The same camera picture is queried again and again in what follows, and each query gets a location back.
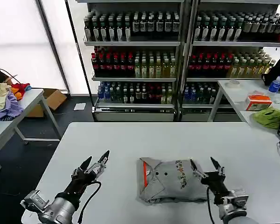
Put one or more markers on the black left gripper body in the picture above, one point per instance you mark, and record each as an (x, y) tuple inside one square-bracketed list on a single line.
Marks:
[(80, 185)]

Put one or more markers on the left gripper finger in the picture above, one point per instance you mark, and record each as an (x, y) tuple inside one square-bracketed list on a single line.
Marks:
[(86, 165), (98, 169)]

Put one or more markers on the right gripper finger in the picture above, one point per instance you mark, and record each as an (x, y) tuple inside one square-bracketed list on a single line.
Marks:
[(219, 168), (198, 173)]

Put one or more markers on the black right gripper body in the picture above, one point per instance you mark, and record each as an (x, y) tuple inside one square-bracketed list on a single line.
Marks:
[(215, 183)]

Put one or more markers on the grey printed t-shirt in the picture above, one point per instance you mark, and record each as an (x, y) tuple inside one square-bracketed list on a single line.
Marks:
[(168, 186)]

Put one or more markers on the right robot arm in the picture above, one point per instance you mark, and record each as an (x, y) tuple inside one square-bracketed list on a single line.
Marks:
[(235, 207)]

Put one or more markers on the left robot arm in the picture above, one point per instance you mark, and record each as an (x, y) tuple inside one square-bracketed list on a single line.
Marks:
[(58, 208)]

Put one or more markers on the white paper sheet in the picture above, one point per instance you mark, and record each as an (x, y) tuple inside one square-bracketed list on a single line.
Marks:
[(80, 106)]

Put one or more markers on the green cloth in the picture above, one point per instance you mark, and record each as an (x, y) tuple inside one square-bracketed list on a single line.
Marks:
[(268, 117)]

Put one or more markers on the brown cardboard box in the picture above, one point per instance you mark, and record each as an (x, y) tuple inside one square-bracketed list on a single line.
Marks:
[(54, 98)]

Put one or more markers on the orange tissue box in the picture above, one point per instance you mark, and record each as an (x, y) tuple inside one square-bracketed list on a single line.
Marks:
[(259, 102)]

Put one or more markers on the white side table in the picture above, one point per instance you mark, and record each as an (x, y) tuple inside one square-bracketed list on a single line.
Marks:
[(30, 100), (235, 93)]

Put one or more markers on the purple cloth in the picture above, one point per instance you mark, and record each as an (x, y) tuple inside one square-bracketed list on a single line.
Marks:
[(12, 107)]

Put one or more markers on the blue cloth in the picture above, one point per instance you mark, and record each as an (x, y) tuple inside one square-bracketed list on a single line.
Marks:
[(28, 88)]

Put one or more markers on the orange cloth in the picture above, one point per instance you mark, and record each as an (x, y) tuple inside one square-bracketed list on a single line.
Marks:
[(16, 94)]

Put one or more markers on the blue water bottle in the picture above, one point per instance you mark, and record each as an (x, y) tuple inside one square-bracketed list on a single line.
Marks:
[(275, 86)]

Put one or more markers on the red cloth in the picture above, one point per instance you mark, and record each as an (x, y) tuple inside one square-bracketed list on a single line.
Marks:
[(19, 87)]

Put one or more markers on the black slanted pole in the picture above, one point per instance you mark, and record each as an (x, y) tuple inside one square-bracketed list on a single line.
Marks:
[(80, 58)]

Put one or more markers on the steel shelf with bottles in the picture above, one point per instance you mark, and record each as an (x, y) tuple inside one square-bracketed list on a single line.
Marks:
[(228, 58), (135, 58)]

